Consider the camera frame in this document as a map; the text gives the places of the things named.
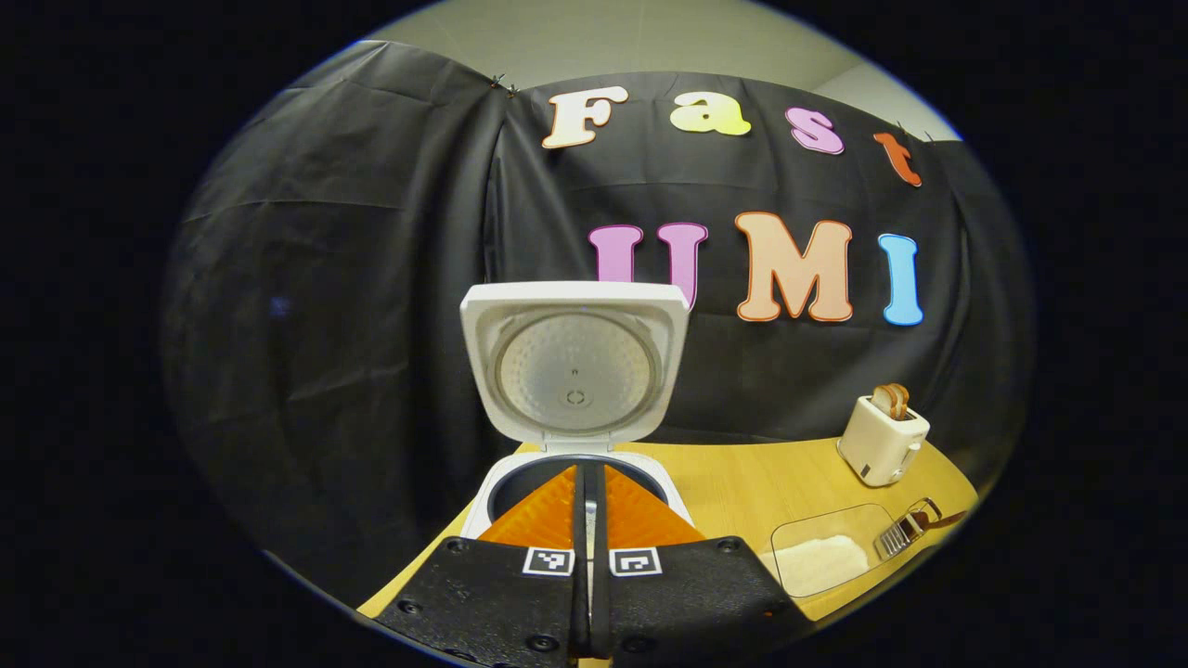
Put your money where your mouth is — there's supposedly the clear plastic container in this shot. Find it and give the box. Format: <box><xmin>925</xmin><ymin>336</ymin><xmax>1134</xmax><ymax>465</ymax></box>
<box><xmin>770</xmin><ymin>504</ymin><xmax>897</xmax><ymax>597</ymax></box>

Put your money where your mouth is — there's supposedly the black backdrop cloth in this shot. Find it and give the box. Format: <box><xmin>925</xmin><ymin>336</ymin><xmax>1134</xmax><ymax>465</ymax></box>
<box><xmin>160</xmin><ymin>39</ymin><xmax>1036</xmax><ymax>609</ymax></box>

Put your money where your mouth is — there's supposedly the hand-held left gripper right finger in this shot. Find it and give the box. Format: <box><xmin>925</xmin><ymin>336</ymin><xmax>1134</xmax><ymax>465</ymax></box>
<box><xmin>591</xmin><ymin>464</ymin><xmax>808</xmax><ymax>667</ymax></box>

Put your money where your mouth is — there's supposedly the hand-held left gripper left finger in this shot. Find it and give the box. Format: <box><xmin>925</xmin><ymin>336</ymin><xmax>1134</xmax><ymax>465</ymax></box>
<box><xmin>376</xmin><ymin>464</ymin><xmax>592</xmax><ymax>664</ymax></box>

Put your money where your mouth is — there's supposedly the clear chopstick holder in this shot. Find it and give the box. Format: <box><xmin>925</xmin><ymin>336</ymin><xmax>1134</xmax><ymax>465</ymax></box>
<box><xmin>875</xmin><ymin>515</ymin><xmax>926</xmax><ymax>559</ymax></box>

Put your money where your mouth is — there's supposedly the white rice cooker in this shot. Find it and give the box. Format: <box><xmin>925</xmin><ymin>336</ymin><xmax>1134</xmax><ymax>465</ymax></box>
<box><xmin>459</xmin><ymin>281</ymin><xmax>695</xmax><ymax>544</ymax></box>

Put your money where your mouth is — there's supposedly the cream white toaster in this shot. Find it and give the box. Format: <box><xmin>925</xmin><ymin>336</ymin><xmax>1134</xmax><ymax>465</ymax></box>
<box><xmin>837</xmin><ymin>394</ymin><xmax>931</xmax><ymax>488</ymax></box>

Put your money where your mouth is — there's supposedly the white rice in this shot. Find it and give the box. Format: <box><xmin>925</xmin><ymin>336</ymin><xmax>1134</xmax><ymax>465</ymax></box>
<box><xmin>775</xmin><ymin>535</ymin><xmax>871</xmax><ymax>595</ymax></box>

